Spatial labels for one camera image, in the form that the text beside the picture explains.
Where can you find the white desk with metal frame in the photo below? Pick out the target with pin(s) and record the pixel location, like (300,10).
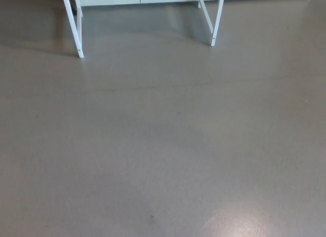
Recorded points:
(80,51)

